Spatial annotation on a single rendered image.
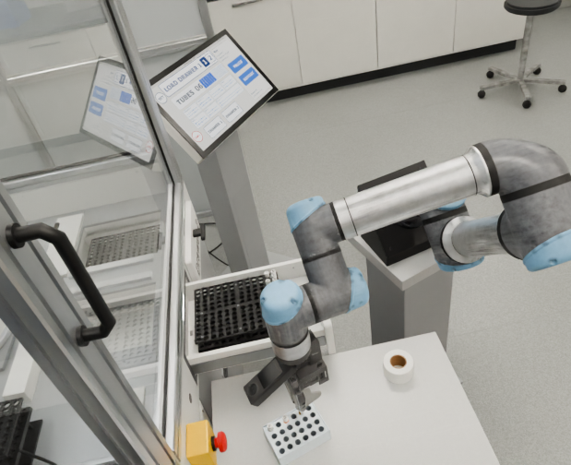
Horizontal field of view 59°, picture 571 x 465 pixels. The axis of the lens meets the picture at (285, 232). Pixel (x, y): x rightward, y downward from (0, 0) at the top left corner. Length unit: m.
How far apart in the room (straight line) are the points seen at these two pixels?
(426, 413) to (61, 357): 0.82
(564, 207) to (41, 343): 0.79
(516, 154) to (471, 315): 1.52
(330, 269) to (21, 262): 0.51
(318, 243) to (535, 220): 0.36
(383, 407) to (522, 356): 1.16
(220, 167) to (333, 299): 1.19
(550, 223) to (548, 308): 1.56
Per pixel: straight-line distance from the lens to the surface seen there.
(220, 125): 1.83
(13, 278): 0.56
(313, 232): 0.89
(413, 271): 1.48
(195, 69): 1.91
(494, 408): 2.13
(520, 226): 0.94
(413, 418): 1.21
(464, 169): 0.92
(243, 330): 1.21
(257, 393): 1.03
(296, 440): 1.16
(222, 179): 2.02
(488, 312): 2.40
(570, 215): 0.94
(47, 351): 0.64
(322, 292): 0.89
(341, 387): 1.25
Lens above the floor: 1.82
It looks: 40 degrees down
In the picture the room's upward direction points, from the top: 12 degrees counter-clockwise
